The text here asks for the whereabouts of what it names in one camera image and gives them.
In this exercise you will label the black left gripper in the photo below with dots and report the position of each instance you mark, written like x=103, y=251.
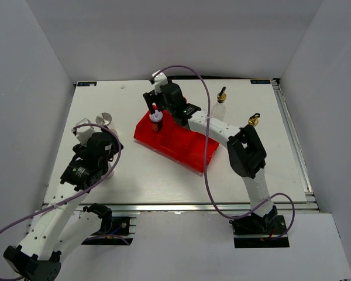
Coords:
x=116, y=147

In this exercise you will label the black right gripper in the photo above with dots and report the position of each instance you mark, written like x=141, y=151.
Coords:
x=149, y=98

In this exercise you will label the white-lidded red spice jar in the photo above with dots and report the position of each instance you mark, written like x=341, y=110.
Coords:
x=156, y=120

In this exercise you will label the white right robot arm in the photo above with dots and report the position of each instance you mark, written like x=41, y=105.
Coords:
x=245, y=149

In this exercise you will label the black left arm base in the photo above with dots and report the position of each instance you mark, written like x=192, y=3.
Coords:
x=115, y=230

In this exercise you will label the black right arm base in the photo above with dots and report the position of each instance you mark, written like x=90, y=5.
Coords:
x=248, y=233

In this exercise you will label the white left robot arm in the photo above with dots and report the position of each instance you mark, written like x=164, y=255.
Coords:
x=39, y=255

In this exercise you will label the silver-lidded clear jar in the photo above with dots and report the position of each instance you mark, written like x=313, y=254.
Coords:
x=104, y=119

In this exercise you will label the red plastic organizer bin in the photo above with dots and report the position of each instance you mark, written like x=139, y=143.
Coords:
x=174, y=141

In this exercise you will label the blue label sticker left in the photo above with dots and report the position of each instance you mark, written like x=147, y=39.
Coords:
x=86, y=84

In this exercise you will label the blue label sticker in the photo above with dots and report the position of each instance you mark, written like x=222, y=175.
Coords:
x=260, y=81
x=86, y=84

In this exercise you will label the gold-spout bottle with dark sauce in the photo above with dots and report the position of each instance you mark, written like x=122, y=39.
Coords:
x=219, y=110

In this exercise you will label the blue label sticker right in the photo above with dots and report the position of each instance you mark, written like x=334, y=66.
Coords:
x=260, y=81

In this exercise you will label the gold-spout clear oil bottle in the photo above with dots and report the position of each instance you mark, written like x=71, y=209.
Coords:
x=254, y=120

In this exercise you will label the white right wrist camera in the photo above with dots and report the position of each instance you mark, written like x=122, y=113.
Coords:
x=157, y=80

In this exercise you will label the aluminium table frame rail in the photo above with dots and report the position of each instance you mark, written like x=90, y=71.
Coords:
x=295, y=146

